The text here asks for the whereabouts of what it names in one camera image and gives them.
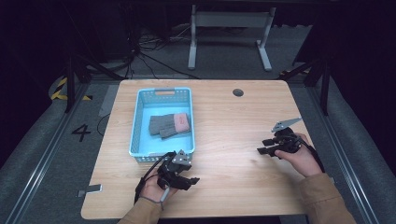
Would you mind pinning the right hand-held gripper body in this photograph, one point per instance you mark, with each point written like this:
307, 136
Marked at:
286, 137

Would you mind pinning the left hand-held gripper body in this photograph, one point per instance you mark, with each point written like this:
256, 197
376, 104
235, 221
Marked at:
171, 171

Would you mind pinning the light blue plastic basket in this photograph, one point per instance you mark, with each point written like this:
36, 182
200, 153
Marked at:
146, 146

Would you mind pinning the grey pink labelled fingerless glove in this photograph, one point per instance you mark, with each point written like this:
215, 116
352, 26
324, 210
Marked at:
169, 123

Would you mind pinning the person's left hand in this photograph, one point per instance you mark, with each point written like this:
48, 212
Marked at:
152, 189

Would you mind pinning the person's right hand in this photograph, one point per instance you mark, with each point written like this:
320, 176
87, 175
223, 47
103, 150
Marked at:
300, 161

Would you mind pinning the black metal stand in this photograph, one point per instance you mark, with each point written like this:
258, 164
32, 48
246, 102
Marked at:
73, 77
320, 77

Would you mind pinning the yellow black hazard tape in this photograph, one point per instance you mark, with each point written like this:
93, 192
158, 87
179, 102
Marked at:
60, 91

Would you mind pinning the grey metal table frame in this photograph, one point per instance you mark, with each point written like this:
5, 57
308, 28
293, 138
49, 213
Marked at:
230, 20

